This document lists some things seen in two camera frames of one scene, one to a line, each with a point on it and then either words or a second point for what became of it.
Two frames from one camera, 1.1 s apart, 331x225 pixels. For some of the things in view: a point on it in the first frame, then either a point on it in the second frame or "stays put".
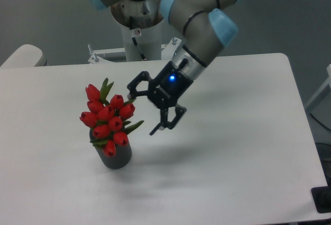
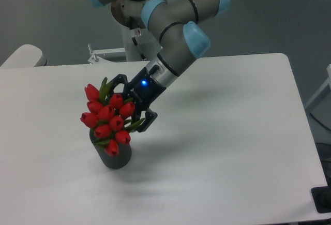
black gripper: (164, 90) → (143, 89)
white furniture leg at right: (327, 83) stays put
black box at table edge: (321, 197) stays put
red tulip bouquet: (107, 118) stays put
